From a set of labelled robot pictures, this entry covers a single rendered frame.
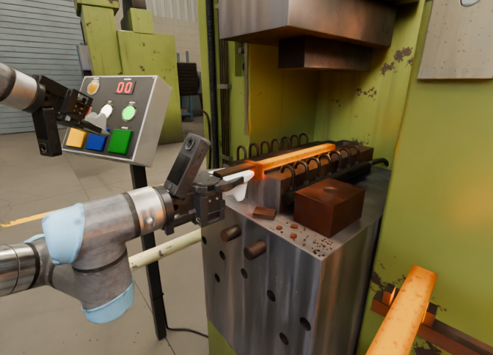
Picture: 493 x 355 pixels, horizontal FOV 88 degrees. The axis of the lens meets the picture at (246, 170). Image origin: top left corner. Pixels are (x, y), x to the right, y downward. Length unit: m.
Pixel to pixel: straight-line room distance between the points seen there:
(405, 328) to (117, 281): 0.38
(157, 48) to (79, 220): 4.97
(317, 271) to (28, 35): 8.18
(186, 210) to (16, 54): 7.91
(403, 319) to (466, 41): 0.38
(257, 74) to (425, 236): 0.57
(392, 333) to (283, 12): 0.48
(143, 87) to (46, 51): 7.43
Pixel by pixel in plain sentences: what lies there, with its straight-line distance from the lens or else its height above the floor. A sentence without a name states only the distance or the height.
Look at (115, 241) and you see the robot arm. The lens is 0.43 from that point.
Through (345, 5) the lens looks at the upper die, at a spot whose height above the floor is 1.33.
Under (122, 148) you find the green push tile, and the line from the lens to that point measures 0.86.
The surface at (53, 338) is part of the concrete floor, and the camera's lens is 1.76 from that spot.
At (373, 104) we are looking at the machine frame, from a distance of 0.93.
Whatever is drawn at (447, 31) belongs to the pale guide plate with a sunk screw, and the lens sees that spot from 0.51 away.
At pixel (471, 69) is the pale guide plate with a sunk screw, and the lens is 0.50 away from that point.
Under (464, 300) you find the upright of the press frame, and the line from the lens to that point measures 0.62.
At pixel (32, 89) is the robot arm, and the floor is 1.17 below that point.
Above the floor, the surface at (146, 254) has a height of 0.64.
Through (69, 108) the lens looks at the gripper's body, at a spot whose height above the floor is 1.12.
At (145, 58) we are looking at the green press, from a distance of 5.23.
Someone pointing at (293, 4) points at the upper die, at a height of 1.30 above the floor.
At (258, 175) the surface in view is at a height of 0.99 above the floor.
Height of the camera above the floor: 1.18
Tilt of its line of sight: 19 degrees down
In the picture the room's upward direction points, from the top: straight up
